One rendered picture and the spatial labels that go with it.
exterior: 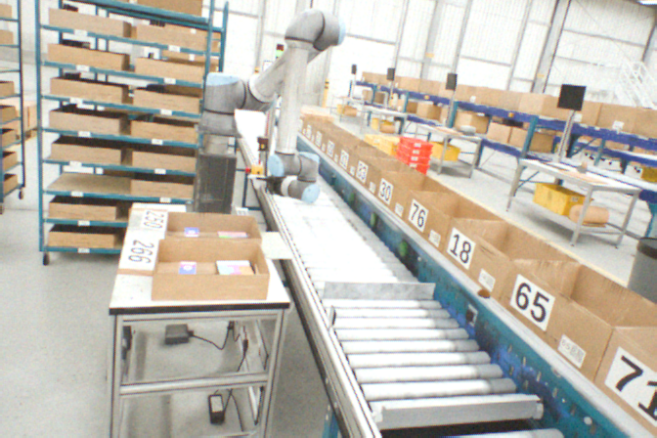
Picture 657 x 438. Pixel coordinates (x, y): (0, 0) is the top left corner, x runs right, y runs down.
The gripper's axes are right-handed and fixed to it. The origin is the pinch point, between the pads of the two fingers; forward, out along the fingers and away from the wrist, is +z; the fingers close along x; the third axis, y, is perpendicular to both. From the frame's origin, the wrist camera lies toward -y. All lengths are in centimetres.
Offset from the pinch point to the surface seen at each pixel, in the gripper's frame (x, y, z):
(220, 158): -12.5, -5.7, 14.6
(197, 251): -49, 21, -22
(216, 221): -24.7, 19.9, -0.4
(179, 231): -38.6, 24.1, 7.8
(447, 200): 69, 8, -67
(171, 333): -28, 93, 34
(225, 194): -9.5, 12.4, 14.2
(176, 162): 19, 16, 108
